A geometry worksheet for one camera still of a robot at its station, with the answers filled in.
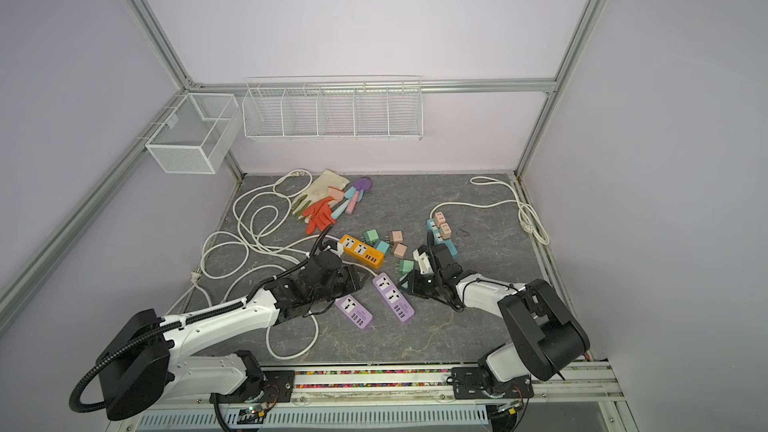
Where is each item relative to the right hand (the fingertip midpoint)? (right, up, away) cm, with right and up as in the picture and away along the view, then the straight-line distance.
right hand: (402, 288), depth 88 cm
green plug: (-10, +14, +11) cm, 21 cm away
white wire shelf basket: (-5, +59, +17) cm, 62 cm away
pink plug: (+13, +20, +10) cm, 26 cm away
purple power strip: (-13, -5, -5) cm, 15 cm away
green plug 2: (+1, +6, +5) cm, 8 cm away
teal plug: (-6, +11, +8) cm, 16 cm away
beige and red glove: (-33, +25, +20) cm, 46 cm away
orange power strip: (-13, +10, +7) cm, 18 cm away
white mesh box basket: (-68, +46, +7) cm, 83 cm away
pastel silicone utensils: (-18, +29, +24) cm, 41 cm away
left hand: (-10, +5, -8) cm, 13 cm away
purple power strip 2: (-1, -4, -4) cm, 5 cm away
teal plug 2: (+1, +2, -2) cm, 3 cm away
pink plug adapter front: (0, +10, +8) cm, 13 cm away
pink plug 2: (+14, +16, +8) cm, 23 cm away
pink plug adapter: (-1, +14, +11) cm, 18 cm away
